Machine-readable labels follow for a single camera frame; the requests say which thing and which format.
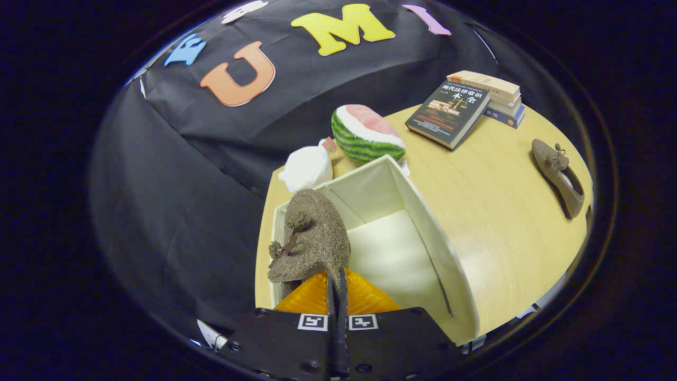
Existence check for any pale book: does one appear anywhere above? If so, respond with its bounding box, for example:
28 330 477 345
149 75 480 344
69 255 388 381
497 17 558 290
488 92 523 115

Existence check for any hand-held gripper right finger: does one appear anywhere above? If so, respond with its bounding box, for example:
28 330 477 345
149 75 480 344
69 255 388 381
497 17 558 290
338 267 460 380

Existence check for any watermelon slice plush toy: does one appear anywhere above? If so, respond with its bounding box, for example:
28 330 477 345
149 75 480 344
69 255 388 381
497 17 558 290
331 104 411 176

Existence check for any beige book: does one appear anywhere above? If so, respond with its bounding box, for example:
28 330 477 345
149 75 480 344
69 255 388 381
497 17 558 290
446 70 522 102

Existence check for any blue book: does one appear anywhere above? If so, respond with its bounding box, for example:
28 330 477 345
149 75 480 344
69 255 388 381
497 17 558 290
483 103 526 130

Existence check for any black hardcover book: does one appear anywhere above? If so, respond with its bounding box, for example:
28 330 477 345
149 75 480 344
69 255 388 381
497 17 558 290
404 80 492 152

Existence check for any brown fuzzy shoe with bow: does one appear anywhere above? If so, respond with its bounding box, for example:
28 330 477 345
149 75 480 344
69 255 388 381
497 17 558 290
267 188 352 298
531 138 586 221

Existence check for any beige fabric storage box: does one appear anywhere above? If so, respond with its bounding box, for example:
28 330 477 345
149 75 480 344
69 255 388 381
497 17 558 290
269 154 480 346

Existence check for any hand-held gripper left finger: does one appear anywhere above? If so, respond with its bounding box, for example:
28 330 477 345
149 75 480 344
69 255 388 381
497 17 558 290
227 271 340 380

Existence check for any white plush toy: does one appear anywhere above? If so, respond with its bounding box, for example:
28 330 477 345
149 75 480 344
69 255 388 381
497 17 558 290
278 145 334 194

